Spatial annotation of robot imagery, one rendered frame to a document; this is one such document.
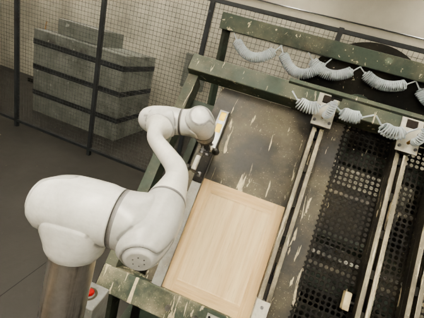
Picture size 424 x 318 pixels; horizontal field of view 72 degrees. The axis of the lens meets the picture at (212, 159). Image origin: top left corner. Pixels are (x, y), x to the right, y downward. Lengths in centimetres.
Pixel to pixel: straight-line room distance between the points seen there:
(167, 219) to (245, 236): 91
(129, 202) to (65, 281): 22
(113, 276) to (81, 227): 96
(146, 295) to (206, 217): 45
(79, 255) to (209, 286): 93
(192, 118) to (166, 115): 10
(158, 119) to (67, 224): 55
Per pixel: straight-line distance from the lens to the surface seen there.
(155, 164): 156
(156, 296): 153
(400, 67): 212
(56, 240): 68
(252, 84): 162
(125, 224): 61
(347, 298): 158
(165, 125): 106
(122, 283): 158
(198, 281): 152
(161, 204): 65
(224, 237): 150
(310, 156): 157
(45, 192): 68
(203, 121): 103
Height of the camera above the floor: 202
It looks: 22 degrees down
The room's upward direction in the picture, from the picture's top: 15 degrees clockwise
